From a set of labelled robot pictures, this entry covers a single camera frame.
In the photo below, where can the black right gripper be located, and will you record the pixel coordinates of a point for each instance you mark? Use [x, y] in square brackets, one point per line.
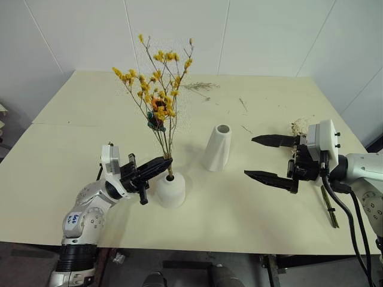
[303, 167]

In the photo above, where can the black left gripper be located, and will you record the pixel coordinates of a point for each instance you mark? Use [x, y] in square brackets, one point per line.
[130, 176]

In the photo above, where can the yellow dried flower bouquet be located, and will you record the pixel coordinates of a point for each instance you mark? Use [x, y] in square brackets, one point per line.
[158, 106]

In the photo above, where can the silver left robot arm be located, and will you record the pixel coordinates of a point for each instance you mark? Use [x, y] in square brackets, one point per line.
[86, 209]

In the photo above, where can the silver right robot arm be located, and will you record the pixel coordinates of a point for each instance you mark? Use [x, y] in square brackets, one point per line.
[363, 169]

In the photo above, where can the short white vase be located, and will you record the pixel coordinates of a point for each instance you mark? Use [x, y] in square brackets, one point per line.
[171, 192]

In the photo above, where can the small dried twig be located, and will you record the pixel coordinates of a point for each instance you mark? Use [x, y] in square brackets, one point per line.
[247, 129]
[243, 104]

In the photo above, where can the tall white vase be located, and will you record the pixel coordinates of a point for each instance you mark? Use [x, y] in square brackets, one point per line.
[216, 149]

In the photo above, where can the small white floor scrap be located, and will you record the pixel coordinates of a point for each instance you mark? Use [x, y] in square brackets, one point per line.
[118, 258]

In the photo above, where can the dark rounded shape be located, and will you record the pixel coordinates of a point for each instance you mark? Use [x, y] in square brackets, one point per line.
[224, 276]
[154, 280]

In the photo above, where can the loose grey dried sprig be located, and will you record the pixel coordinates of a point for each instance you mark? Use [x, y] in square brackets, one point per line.
[199, 86]

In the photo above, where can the beige cardboard object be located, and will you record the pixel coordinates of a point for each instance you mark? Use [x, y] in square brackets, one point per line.
[2, 119]

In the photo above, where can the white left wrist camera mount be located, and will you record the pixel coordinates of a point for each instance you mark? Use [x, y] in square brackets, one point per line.
[110, 157]

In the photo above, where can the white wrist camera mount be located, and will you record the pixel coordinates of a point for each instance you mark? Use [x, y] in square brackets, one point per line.
[326, 134]
[110, 157]

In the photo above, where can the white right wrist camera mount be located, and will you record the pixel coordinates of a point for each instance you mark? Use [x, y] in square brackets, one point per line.
[326, 134]

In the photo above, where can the dark object by wall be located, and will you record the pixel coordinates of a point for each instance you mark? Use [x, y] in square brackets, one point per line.
[375, 145]

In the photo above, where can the black table frame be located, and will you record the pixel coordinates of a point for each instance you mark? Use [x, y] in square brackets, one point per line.
[270, 269]

